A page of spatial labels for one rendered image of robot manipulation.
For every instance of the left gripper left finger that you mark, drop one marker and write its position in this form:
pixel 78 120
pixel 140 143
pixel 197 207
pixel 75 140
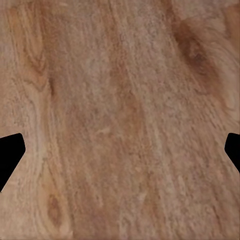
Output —
pixel 12 148

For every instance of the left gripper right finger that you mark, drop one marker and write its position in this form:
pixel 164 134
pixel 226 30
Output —
pixel 232 148

